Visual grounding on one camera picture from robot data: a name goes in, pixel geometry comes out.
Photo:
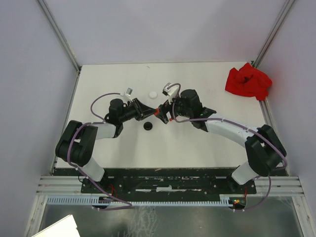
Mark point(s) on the aluminium front rail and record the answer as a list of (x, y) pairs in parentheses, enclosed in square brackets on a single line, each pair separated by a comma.
[(278, 186)]

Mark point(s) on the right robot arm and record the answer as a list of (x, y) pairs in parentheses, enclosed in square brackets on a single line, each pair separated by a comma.
[(264, 149)]

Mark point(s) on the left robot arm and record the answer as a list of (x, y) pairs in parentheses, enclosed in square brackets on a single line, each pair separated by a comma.
[(77, 141)]

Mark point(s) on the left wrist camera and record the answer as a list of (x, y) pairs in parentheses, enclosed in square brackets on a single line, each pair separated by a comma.
[(127, 94)]

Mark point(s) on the white cable duct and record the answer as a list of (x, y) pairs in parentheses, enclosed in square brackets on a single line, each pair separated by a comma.
[(101, 201)]

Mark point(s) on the white paper sheet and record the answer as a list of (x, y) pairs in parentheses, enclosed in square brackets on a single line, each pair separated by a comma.
[(65, 227)]

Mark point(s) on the aluminium frame post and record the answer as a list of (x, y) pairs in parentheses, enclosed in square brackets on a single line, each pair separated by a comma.
[(58, 32), (280, 20)]

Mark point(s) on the white earbud charging case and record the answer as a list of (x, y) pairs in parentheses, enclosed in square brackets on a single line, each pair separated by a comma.
[(153, 95)]

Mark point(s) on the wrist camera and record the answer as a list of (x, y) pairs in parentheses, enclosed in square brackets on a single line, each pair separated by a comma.
[(127, 94), (171, 90)]

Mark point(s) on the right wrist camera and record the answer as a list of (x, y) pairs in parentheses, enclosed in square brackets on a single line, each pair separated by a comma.
[(171, 90)]

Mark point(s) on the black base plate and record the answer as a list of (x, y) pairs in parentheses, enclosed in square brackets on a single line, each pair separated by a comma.
[(213, 180)]

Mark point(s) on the black earbud charging case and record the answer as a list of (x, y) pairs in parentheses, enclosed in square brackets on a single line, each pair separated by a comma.
[(148, 126)]

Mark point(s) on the right aluminium frame post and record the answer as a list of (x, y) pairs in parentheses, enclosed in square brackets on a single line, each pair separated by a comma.
[(280, 20)]

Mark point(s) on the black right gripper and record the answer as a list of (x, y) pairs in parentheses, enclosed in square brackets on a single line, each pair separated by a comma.
[(166, 107)]

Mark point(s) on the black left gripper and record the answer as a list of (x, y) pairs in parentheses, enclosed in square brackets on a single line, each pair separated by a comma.
[(142, 111)]

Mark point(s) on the orange earbud charging case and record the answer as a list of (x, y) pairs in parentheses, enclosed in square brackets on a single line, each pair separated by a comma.
[(157, 112)]

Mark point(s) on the left aluminium frame post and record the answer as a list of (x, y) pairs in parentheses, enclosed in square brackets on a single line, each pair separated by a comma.
[(58, 32)]

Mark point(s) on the red cloth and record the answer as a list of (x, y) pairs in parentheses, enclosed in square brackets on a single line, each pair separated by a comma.
[(248, 82)]

